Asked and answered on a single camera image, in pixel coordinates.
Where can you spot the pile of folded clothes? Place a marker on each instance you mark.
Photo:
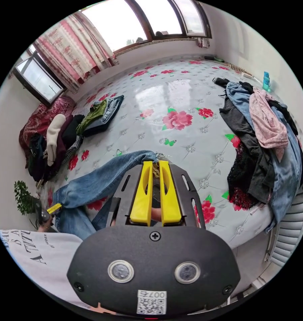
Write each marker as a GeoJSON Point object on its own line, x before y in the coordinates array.
{"type": "Point", "coordinates": [73, 133]}

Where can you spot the green potted plant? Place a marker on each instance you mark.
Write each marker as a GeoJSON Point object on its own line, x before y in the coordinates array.
{"type": "Point", "coordinates": [24, 198]}

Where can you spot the large window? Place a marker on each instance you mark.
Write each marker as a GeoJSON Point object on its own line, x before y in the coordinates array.
{"type": "Point", "coordinates": [131, 22]}

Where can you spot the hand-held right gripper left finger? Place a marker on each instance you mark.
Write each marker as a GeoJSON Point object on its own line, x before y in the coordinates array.
{"type": "Point", "coordinates": [140, 200]}

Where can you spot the small window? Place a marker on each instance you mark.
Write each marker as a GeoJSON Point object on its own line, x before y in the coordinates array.
{"type": "Point", "coordinates": [39, 77]}

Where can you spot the person's left hand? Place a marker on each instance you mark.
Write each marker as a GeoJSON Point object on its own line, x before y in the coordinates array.
{"type": "Point", "coordinates": [44, 227]}

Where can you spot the blue jeans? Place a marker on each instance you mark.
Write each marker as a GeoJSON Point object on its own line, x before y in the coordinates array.
{"type": "Point", "coordinates": [96, 183]}

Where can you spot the pile of unfolded clothes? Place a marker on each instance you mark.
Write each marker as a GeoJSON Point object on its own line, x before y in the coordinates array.
{"type": "Point", "coordinates": [264, 150]}

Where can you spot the bed with flowered sheet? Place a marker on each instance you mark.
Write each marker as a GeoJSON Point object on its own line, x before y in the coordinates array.
{"type": "Point", "coordinates": [171, 95]}

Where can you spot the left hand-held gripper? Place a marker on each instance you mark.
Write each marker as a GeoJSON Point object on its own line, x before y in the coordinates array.
{"type": "Point", "coordinates": [42, 213]}

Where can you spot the person's right hand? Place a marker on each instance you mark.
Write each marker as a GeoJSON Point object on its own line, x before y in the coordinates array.
{"type": "Point", "coordinates": [156, 215]}

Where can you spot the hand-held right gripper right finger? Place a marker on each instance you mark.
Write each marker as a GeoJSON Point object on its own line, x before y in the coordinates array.
{"type": "Point", "coordinates": [170, 200]}

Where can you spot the white radiator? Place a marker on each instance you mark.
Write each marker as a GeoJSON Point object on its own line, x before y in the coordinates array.
{"type": "Point", "coordinates": [289, 225]}

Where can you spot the person's body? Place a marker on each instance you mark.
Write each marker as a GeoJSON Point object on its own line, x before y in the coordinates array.
{"type": "Point", "coordinates": [38, 260]}

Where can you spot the red patterned blanket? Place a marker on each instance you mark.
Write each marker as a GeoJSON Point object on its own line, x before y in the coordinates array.
{"type": "Point", "coordinates": [38, 120]}

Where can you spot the pink patterned curtain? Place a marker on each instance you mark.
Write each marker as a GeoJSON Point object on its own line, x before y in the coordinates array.
{"type": "Point", "coordinates": [73, 47]}

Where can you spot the blue water bottle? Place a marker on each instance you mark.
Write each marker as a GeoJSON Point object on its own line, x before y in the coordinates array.
{"type": "Point", "coordinates": [266, 81]}

